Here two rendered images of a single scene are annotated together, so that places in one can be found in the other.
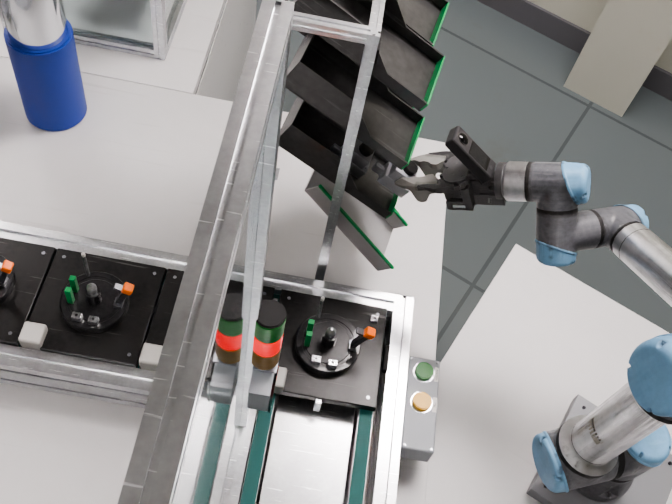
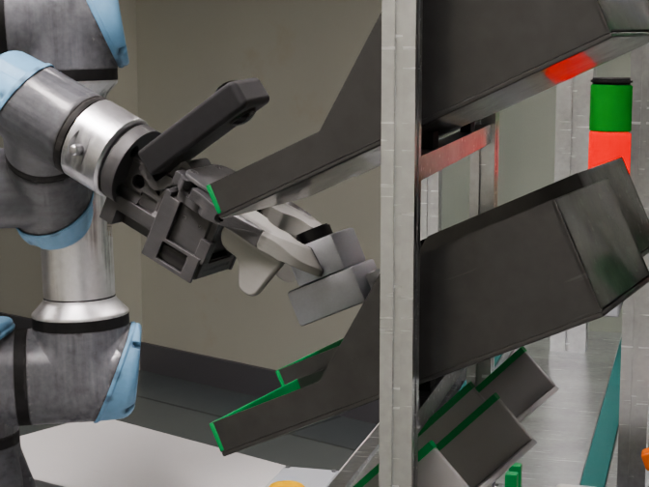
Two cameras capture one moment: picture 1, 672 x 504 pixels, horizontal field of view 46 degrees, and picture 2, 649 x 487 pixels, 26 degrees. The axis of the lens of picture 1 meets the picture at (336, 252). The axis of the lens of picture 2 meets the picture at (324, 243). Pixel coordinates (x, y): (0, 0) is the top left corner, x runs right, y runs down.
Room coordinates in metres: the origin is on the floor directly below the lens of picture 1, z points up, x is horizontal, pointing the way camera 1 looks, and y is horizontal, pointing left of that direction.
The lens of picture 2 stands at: (2.10, 0.27, 1.47)
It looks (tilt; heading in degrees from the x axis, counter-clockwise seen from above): 9 degrees down; 199
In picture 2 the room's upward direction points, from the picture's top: straight up
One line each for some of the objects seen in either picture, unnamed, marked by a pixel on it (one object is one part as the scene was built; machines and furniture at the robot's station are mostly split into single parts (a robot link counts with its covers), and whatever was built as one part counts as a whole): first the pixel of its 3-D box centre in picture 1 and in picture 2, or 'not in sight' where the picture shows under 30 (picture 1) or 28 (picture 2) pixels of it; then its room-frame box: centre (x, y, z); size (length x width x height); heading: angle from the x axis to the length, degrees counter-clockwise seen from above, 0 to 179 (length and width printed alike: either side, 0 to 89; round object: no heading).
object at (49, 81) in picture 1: (47, 72); not in sight; (1.32, 0.81, 1.00); 0.16 x 0.16 x 0.27
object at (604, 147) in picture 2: (267, 337); (611, 154); (0.58, 0.08, 1.34); 0.05 x 0.05 x 0.05
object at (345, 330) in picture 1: (327, 344); not in sight; (0.78, -0.03, 0.98); 0.14 x 0.14 x 0.02
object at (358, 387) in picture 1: (326, 348); not in sight; (0.78, -0.03, 0.96); 0.24 x 0.24 x 0.02; 4
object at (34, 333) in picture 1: (92, 294); not in sight; (0.75, 0.47, 1.01); 0.24 x 0.24 x 0.13; 4
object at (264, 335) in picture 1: (269, 322); (613, 107); (0.58, 0.08, 1.39); 0.05 x 0.05 x 0.05
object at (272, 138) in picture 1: (251, 295); (646, 36); (0.58, 0.11, 1.46); 0.03 x 0.03 x 1.00; 4
